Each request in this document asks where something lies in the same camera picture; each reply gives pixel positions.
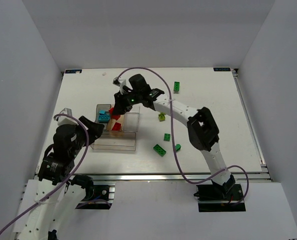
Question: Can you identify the small red lego brick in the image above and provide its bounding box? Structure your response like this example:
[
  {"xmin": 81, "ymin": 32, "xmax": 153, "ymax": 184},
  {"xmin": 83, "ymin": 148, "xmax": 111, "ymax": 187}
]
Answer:
[{"xmin": 109, "ymin": 107, "xmax": 114, "ymax": 115}]

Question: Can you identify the long cyan lego brick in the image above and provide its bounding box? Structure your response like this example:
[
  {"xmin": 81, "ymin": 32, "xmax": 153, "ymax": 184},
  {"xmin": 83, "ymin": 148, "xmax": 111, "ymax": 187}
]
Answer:
[{"xmin": 97, "ymin": 114, "xmax": 111, "ymax": 123}]

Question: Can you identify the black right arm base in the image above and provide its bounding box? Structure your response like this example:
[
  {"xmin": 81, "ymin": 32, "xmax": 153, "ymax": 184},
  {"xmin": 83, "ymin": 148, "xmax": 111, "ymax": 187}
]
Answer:
[{"xmin": 193, "ymin": 174, "xmax": 246, "ymax": 213}]

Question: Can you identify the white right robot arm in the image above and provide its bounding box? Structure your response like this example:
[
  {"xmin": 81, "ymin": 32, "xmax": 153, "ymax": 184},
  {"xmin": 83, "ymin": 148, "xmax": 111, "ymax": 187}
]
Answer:
[{"xmin": 113, "ymin": 74, "xmax": 235, "ymax": 197}]

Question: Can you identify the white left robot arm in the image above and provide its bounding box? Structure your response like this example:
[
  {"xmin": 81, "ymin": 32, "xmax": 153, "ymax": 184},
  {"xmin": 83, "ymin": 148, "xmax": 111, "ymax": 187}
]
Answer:
[{"xmin": 17, "ymin": 113, "xmax": 104, "ymax": 240}]

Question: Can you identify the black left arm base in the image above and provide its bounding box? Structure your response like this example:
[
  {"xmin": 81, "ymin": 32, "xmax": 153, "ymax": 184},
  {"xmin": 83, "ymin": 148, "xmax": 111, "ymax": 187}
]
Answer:
[{"xmin": 65, "ymin": 174, "xmax": 115, "ymax": 210}]

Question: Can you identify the smoky grey plastic bin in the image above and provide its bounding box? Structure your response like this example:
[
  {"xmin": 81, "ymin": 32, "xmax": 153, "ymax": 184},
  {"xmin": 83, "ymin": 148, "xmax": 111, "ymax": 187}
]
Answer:
[{"xmin": 95, "ymin": 104, "xmax": 112, "ymax": 131}]

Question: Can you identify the clear long front bin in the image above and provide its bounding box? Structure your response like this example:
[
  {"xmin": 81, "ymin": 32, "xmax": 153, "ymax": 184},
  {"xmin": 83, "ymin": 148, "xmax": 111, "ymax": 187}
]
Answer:
[{"xmin": 91, "ymin": 131, "xmax": 137, "ymax": 151}]

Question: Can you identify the lime lego brick lower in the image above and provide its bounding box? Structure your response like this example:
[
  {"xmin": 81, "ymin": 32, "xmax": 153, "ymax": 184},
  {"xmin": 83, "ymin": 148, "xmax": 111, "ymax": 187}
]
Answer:
[{"xmin": 158, "ymin": 113, "xmax": 166, "ymax": 122}]

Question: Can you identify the green long lego far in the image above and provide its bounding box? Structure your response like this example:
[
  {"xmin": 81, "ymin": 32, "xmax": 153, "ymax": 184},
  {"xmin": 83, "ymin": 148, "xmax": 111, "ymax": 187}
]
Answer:
[{"xmin": 173, "ymin": 81, "xmax": 180, "ymax": 94}]

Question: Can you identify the small green lego brick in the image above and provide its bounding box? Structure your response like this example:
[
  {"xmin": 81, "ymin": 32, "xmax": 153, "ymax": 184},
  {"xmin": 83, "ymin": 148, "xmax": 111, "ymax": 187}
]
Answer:
[{"xmin": 163, "ymin": 133, "xmax": 171, "ymax": 142}]

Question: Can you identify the blue label left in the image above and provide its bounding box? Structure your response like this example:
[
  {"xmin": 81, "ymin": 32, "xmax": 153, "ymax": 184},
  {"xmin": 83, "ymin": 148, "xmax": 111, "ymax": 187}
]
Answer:
[{"xmin": 64, "ymin": 69, "xmax": 82, "ymax": 74}]

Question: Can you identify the blue label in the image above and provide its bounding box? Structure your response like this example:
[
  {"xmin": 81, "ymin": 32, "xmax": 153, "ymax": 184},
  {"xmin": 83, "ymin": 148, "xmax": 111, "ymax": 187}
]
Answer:
[
  {"xmin": 64, "ymin": 69, "xmax": 82, "ymax": 74},
  {"xmin": 213, "ymin": 67, "xmax": 231, "ymax": 72}
]

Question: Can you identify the blue label right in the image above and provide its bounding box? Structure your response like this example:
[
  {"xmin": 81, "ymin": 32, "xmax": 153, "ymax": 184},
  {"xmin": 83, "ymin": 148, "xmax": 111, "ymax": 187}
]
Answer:
[{"xmin": 213, "ymin": 67, "xmax": 231, "ymax": 72}]

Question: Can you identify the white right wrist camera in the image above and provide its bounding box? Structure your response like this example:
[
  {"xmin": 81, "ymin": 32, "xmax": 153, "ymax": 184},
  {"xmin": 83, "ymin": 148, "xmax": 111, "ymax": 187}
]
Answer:
[{"xmin": 112, "ymin": 77, "xmax": 127, "ymax": 95}]

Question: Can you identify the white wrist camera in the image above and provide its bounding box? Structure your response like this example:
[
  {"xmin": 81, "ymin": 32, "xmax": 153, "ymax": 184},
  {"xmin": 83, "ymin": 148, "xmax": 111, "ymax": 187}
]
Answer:
[
  {"xmin": 53, "ymin": 107, "xmax": 77, "ymax": 126},
  {"xmin": 112, "ymin": 77, "xmax": 127, "ymax": 95}
]

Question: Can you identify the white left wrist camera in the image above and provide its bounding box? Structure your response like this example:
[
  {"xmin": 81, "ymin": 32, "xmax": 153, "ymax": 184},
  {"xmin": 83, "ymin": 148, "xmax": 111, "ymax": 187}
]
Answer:
[{"xmin": 53, "ymin": 107, "xmax": 77, "ymax": 126}]

